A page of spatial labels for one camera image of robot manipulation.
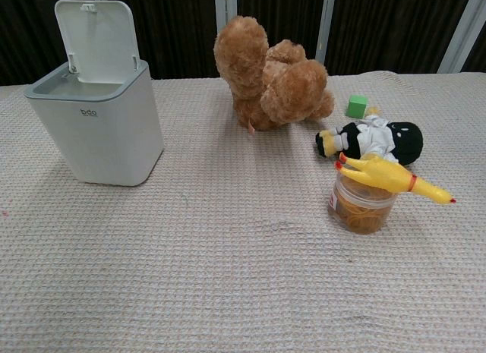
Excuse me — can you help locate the white lidded trash bin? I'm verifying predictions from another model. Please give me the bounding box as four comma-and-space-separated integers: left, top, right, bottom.
24, 58, 165, 188

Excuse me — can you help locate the beige waffle table cloth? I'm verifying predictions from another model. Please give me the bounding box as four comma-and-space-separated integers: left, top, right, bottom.
0, 69, 486, 353

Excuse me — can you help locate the brown teddy bear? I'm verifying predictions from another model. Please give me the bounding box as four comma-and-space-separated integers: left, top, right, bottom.
213, 14, 336, 134

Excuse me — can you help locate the clear jar of rubber bands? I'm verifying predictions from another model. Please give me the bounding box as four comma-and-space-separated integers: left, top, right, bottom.
328, 169, 394, 235

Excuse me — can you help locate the green cube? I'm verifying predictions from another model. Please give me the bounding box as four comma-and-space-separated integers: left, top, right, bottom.
346, 95, 369, 118

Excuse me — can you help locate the yellow rubber chicken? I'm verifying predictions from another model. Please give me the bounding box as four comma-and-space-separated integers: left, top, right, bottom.
333, 153, 457, 206

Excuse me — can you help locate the black white plush doll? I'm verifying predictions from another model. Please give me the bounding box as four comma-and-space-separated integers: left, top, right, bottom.
314, 106, 425, 167

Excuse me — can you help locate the dark curtain backdrop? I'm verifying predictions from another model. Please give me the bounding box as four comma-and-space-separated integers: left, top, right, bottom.
0, 0, 486, 87

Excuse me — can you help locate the white metal frame post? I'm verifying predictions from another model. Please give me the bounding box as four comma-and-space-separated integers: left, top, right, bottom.
436, 0, 486, 74
213, 0, 238, 23
314, 0, 338, 65

